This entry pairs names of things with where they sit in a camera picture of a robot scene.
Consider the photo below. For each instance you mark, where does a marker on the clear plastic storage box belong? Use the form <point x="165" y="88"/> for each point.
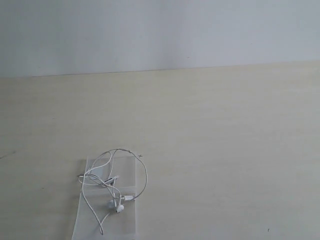
<point x="97" y="218"/>

